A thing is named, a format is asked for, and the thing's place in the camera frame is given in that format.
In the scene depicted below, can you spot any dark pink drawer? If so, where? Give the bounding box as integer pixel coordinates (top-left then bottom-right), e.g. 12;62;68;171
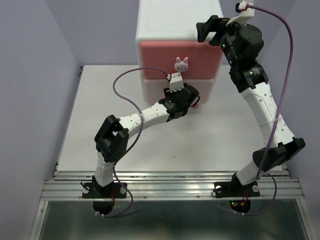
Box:
139;41;223;79

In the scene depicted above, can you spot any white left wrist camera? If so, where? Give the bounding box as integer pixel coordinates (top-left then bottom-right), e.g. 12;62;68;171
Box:
167;72;184;93

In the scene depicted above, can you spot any white shoe cabinet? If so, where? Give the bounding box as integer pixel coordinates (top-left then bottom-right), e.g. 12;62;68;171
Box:
135;0;223;102

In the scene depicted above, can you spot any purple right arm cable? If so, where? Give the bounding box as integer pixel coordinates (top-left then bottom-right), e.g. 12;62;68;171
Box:
233;4;294;217

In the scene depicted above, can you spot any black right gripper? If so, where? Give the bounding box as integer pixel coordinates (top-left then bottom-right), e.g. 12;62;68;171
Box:
194;17;244;68

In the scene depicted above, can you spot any pink bunny knob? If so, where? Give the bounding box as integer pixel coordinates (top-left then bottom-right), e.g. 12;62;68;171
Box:
174;56;189;73

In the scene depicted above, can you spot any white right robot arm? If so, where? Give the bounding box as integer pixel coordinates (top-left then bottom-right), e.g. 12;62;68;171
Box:
196;15;306;195

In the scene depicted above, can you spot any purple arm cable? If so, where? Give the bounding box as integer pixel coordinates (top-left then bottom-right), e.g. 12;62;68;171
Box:
94;67;171;218
233;4;294;217

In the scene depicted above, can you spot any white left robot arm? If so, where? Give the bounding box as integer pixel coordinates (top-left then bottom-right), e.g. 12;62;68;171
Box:
90;83;200;197

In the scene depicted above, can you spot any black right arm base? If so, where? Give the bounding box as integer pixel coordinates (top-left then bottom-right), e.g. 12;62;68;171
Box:
211;181;261;214

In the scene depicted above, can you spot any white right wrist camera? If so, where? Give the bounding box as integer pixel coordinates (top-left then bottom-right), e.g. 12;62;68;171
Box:
226;0;255;26

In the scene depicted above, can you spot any aluminium rail frame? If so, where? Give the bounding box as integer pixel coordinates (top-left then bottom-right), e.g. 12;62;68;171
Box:
28;63;315;240

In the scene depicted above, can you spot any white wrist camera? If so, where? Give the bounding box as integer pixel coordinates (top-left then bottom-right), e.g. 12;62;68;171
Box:
226;0;255;26
167;72;184;93

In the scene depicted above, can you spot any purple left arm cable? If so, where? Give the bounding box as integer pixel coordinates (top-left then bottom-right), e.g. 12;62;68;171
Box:
94;67;171;218

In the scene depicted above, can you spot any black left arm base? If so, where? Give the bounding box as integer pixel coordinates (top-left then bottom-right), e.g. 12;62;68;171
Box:
80;181;133;218

